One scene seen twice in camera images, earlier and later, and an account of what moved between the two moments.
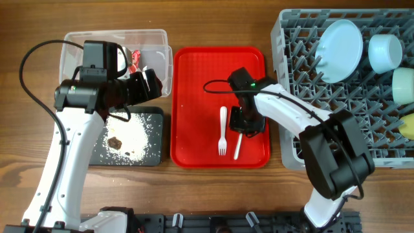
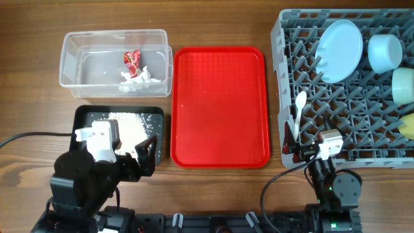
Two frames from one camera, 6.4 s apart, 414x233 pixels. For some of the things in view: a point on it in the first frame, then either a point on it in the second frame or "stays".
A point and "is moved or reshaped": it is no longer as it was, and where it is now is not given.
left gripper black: x=141 y=92 -> x=132 y=172
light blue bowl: x=385 y=52 stays
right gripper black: x=235 y=123 -> x=290 y=146
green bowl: x=403 y=85 stays
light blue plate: x=338 y=50 stays
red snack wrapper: x=135 y=61 stays
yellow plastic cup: x=407 y=129 stays
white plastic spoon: x=235 y=154 is moved or reshaped
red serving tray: x=200 y=103 stays
